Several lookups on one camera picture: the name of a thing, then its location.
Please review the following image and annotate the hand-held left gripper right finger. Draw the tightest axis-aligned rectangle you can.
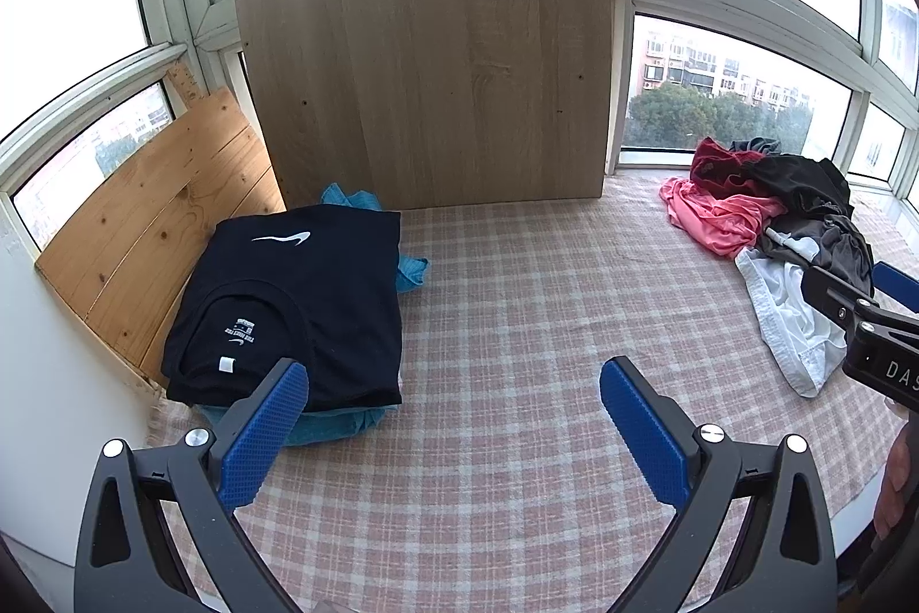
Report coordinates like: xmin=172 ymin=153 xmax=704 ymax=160
xmin=599 ymin=356 xmax=840 ymax=613

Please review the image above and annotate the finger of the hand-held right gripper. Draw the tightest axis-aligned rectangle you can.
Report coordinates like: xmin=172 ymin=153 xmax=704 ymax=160
xmin=871 ymin=261 xmax=919 ymax=317
xmin=800 ymin=264 xmax=889 ymax=328

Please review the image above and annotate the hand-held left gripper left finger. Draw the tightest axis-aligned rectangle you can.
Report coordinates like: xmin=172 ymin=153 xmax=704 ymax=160
xmin=74 ymin=358 xmax=311 ymax=613

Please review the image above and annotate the white shirt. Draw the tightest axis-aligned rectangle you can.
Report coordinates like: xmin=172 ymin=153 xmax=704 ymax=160
xmin=736 ymin=245 xmax=850 ymax=399

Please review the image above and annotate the navy t-shirt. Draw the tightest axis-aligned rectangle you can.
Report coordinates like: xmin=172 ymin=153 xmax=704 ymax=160
xmin=161 ymin=209 xmax=403 ymax=407

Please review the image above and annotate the person's right hand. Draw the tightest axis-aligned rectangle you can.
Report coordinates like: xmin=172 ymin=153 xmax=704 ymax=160
xmin=872 ymin=422 xmax=919 ymax=542

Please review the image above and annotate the black garment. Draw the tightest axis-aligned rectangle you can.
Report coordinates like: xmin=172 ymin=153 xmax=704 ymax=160
xmin=728 ymin=137 xmax=855 ymax=221

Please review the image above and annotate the pink garment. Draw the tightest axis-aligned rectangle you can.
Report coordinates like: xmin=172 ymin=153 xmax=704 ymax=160
xmin=659 ymin=175 xmax=791 ymax=259

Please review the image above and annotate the pink plaid blanket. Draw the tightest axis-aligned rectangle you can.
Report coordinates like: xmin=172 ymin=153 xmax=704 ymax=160
xmin=147 ymin=171 xmax=919 ymax=613

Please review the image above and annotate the dark red garment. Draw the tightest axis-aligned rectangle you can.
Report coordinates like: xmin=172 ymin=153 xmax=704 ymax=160
xmin=690 ymin=137 xmax=771 ymax=192

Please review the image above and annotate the teal garment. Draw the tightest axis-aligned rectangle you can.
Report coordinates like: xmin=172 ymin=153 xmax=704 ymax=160
xmin=197 ymin=182 xmax=430 ymax=445

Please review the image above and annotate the pine plank panel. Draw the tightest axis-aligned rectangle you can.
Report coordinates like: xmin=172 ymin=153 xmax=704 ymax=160
xmin=36 ymin=65 xmax=288 ymax=389

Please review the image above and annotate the light wooden board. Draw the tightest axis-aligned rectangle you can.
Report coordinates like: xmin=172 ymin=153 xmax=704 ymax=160
xmin=234 ymin=0 xmax=615 ymax=210

